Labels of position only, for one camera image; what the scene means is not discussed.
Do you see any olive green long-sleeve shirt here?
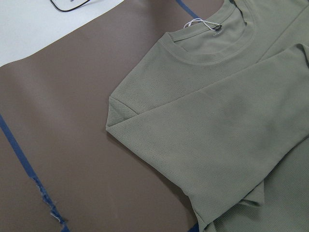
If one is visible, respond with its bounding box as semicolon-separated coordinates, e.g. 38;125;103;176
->
106;0;309;232

